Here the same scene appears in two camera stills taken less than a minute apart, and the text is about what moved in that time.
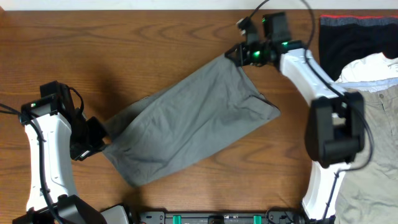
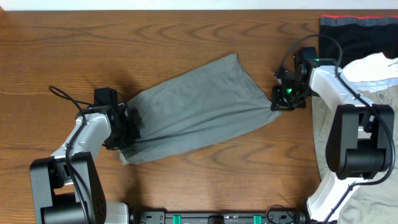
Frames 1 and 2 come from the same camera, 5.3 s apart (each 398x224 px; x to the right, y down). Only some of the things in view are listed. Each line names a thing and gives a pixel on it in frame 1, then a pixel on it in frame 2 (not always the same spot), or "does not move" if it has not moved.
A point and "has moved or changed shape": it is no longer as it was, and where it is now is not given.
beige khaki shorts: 370,196 does not move
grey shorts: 158,130 has moved or changed shape
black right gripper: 244,57 → 280,103
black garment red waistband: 343,38 does not move
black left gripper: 97,143 → 134,134
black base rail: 284,216 does not move
